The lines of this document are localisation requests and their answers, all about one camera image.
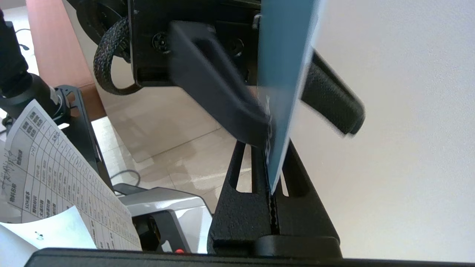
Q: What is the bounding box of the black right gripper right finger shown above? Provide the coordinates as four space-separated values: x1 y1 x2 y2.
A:
273 141 340 238

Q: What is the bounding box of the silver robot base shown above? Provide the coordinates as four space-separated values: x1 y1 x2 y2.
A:
119 187 214 254

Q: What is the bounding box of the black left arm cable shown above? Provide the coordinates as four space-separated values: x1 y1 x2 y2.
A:
94 17 141 96

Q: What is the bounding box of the printed table paper sheet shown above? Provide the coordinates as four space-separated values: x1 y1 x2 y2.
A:
0 99 143 251

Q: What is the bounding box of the white room door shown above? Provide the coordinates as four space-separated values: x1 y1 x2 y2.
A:
289 0 475 262

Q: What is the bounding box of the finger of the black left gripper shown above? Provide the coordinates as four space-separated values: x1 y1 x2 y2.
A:
301 50 366 137
169 20 273 147

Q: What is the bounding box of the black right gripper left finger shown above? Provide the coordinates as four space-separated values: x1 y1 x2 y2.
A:
207 141 273 256

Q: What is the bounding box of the blank white paper sheet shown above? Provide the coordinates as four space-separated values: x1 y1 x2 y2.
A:
0 206 97 267

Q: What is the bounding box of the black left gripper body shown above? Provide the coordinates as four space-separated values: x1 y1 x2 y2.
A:
128 0 262 88

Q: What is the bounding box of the grey floor cable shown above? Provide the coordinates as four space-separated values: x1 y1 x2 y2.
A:
111 169 141 195

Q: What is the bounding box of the brown wooden panel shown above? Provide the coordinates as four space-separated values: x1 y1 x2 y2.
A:
26 0 107 122

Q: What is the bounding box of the white door hanger sign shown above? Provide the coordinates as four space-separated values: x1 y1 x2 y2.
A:
256 0 321 195

